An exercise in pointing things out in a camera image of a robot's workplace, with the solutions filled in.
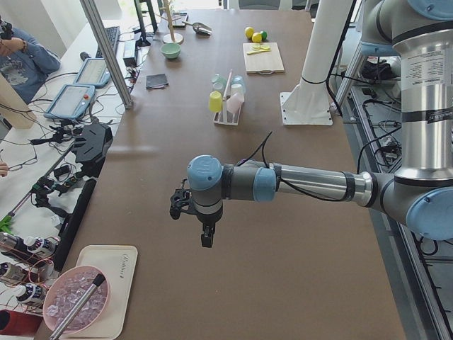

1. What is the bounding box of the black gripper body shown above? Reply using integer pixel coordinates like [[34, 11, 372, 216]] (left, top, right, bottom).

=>
[[196, 210, 223, 237]]

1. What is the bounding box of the pink cup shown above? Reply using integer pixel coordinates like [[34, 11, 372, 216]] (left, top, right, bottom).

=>
[[226, 93, 245, 114]]

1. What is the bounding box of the mint green cup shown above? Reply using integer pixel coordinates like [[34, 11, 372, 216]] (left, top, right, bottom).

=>
[[212, 74, 227, 93]]

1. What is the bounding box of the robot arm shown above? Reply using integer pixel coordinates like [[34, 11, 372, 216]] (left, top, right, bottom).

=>
[[187, 1, 452, 247]]

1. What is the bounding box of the yellow cup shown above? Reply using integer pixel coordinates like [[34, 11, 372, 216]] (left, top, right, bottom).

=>
[[208, 91, 223, 113]]

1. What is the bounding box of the grey white cup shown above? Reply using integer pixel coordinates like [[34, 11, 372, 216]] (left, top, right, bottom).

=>
[[212, 82, 224, 94]]

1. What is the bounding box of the light blue cup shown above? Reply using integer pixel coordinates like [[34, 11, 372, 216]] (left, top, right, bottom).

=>
[[231, 75, 246, 94]]

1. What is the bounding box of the cream plastic tray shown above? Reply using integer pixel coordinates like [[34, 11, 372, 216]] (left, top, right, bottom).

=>
[[63, 245, 138, 339]]

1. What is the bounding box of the pink bowl with ice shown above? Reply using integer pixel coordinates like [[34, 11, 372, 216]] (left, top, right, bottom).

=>
[[43, 266, 110, 334]]

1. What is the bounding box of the labelled drink bottle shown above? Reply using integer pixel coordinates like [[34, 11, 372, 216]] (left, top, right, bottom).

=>
[[23, 237, 57, 259], [13, 283, 47, 307]]

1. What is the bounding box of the wooden cutting board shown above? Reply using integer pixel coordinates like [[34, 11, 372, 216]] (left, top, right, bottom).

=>
[[242, 42, 285, 74]]

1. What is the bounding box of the mint green bowl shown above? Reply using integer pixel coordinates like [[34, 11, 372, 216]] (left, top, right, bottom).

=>
[[161, 42, 181, 60]]

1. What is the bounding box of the yellow plastic knife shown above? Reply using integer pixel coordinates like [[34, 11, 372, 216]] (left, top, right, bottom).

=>
[[246, 49, 271, 55]]

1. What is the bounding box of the lower teach pendant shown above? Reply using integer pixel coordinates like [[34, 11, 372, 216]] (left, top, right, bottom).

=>
[[44, 84, 96, 120]]

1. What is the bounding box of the teach pendant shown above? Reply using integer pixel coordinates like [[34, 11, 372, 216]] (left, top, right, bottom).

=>
[[44, 84, 96, 120], [74, 58, 110, 89]]

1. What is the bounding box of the wooden mug tree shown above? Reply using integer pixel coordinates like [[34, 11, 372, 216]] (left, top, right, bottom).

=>
[[158, 0, 184, 45]]

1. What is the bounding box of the upper teach pendant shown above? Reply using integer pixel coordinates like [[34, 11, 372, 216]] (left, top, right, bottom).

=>
[[74, 58, 110, 89]]

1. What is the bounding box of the yellow lemon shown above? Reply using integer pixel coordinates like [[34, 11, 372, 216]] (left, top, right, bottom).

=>
[[244, 26, 255, 39], [251, 32, 263, 43]]

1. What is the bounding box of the metal scoop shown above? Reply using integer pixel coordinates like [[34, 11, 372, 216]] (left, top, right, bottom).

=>
[[183, 21, 212, 36]]

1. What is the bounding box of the black keyboard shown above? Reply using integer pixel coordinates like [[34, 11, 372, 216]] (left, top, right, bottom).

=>
[[104, 26, 120, 55]]

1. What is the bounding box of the seated person in blue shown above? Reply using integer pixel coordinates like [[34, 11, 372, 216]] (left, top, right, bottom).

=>
[[1, 21, 61, 103]]

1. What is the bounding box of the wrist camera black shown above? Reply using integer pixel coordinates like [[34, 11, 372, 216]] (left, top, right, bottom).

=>
[[169, 178, 196, 220]]

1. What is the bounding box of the white wire cup rack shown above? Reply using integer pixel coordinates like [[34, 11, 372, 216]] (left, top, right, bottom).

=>
[[212, 69, 245, 125]]

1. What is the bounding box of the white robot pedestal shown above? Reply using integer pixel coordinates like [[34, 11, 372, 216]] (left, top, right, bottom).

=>
[[280, 0, 355, 125]]

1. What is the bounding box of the aluminium frame post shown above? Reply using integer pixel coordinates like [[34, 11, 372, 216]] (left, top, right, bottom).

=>
[[80, 0, 133, 109]]

